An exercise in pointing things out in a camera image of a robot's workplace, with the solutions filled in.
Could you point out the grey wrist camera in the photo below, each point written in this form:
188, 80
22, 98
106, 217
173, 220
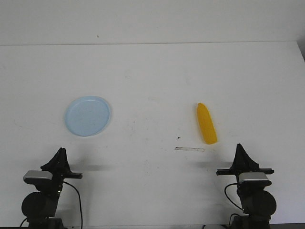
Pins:
254, 178
35, 176

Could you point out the clear tape strip horizontal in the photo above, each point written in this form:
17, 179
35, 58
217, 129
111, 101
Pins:
189, 149

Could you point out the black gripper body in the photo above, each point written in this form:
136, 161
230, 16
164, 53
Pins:
59, 177
236, 173

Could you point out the light blue round plate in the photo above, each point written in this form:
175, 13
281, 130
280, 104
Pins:
87, 116

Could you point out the yellow corn cob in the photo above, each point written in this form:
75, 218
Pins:
206, 124

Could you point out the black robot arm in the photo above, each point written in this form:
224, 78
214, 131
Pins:
40, 207
257, 204

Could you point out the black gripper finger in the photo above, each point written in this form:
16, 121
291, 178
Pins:
53, 163
248, 163
237, 158
65, 163

